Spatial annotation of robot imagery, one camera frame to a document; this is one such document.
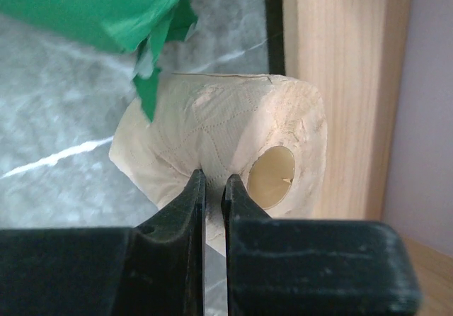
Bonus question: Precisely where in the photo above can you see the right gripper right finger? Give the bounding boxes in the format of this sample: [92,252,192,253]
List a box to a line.
[222,175,423,315]

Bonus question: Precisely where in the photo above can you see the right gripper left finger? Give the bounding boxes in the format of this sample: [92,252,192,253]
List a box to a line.
[1,170,206,315]

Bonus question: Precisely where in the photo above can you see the green brown paper roll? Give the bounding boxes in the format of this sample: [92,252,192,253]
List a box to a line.
[1,0,197,120]

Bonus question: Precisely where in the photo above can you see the wooden two-tier shelf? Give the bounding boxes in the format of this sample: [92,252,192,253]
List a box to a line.
[283,0,452,315]

